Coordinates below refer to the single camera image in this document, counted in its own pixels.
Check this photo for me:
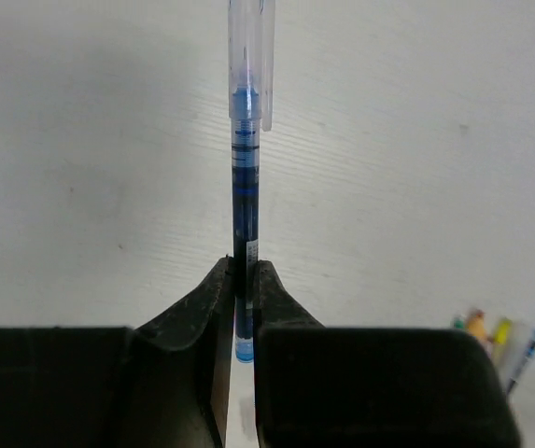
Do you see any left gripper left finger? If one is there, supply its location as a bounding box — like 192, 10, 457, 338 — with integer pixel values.
0, 258, 233, 447

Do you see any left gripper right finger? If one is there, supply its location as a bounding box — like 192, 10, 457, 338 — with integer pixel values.
253, 261, 522, 447

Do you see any thin yellow pen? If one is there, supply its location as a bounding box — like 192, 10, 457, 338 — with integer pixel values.
490, 316, 513, 365

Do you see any teal gel pen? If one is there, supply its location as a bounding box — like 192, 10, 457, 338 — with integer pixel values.
505, 330, 535, 396

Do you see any blue gel pen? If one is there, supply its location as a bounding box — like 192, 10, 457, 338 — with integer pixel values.
230, 87, 260, 363

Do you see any clear gel pen cap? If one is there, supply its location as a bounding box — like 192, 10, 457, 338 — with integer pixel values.
228, 0, 275, 132

